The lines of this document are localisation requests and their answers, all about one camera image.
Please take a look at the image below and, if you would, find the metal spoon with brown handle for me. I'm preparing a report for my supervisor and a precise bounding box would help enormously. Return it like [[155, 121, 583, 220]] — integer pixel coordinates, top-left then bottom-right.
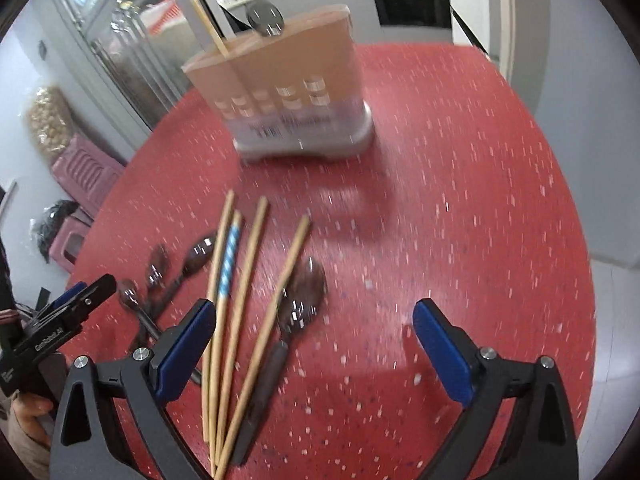
[[231, 294, 320, 467]]

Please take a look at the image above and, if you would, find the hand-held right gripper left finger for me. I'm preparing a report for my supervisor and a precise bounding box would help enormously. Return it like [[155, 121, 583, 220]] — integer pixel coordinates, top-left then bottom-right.
[[47, 299, 217, 480]]

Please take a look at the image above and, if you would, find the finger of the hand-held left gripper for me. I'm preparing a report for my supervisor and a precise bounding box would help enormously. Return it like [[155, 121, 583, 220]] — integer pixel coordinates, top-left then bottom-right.
[[35, 274, 117, 333]]

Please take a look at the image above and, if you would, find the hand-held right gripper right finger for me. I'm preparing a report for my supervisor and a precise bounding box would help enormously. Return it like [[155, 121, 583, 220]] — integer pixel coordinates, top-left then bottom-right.
[[412, 298, 581, 480]]

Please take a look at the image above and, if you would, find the red plastic basket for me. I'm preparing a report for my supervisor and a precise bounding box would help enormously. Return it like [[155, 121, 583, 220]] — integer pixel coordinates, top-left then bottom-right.
[[145, 2, 190, 36]]

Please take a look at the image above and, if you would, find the glass sliding door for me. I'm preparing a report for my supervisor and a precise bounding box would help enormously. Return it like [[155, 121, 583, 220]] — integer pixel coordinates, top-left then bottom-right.
[[47, 0, 221, 131]]

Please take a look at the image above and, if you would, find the blue striped wooden chopstick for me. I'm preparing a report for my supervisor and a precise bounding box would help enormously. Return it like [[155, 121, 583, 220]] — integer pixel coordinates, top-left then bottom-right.
[[209, 211, 244, 466]]

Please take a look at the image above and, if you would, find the plain wooden chopstick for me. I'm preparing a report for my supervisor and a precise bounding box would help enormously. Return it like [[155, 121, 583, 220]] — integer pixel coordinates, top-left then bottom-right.
[[212, 215, 312, 480], [214, 197, 270, 461], [201, 190, 236, 443], [188, 0, 230, 57]]

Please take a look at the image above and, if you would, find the clear bag of nuts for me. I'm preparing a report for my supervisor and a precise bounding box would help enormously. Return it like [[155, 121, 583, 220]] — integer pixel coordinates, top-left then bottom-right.
[[25, 87, 73, 163]]

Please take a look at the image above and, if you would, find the beige and white utensil holder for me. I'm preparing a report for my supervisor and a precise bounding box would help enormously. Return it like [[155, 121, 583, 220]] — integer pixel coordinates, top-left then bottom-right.
[[181, 4, 373, 161]]

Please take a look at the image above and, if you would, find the black built-in oven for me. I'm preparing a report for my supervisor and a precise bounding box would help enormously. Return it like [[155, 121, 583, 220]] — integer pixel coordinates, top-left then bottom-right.
[[367, 0, 449, 28]]

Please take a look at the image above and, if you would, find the pink plastic stool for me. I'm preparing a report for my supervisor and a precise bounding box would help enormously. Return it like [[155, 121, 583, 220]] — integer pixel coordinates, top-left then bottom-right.
[[47, 212, 93, 273], [50, 135, 126, 216]]

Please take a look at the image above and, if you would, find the black plastic bag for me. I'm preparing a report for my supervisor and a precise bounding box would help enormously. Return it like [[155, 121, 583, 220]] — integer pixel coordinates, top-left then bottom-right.
[[31, 200, 78, 263]]

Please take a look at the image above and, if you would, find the person's left hand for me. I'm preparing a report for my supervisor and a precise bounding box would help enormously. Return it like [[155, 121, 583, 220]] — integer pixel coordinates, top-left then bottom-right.
[[9, 392, 56, 453]]

